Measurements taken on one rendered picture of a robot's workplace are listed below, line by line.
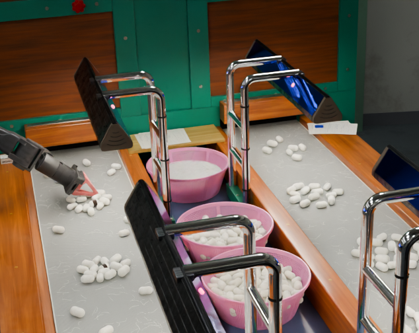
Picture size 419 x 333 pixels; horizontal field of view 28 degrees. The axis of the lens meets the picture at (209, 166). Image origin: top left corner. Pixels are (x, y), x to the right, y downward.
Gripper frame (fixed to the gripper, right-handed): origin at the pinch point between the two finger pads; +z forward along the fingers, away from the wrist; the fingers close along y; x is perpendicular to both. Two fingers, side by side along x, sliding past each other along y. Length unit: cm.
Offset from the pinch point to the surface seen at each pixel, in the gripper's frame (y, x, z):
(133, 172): 9.8, -9.6, 9.9
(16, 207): -3.3, 14.7, -18.0
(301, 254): -56, -30, 33
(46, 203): 1.3, 10.8, -9.8
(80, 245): -28.1, 6.6, -4.8
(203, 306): -123, -28, -21
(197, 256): -40.0, -10.9, 18.8
